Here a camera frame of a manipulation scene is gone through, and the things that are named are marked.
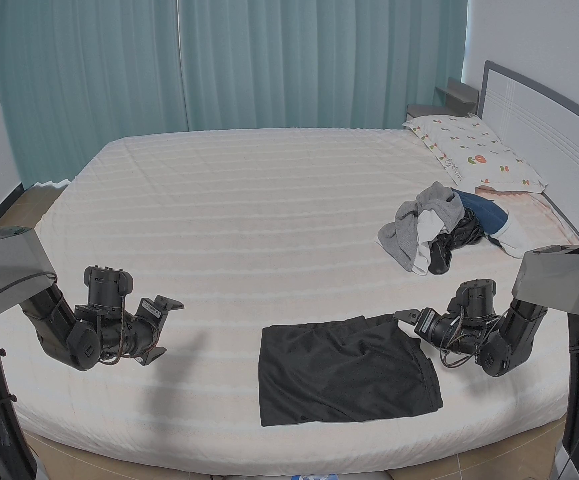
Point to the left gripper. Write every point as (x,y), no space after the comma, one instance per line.
(142,338)

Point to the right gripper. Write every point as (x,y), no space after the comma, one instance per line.
(442,330)

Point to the black T-shirt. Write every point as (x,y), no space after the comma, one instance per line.
(344,373)

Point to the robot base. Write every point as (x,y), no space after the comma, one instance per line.
(314,477)

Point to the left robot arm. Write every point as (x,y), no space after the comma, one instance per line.
(54,328)

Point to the pile of clothes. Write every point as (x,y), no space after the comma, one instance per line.
(404,233)

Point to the bed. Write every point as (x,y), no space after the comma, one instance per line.
(219,193)

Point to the white printed pillow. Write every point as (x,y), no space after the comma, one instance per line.
(474,153)

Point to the grey bedside table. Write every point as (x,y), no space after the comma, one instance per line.
(457,95)

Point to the blue-green curtain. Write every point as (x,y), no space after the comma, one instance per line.
(319,43)
(94,68)

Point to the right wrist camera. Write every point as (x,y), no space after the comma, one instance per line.
(427,322)

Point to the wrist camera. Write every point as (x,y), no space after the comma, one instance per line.
(150,310)
(427,322)

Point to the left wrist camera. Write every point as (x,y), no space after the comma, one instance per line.
(150,310)

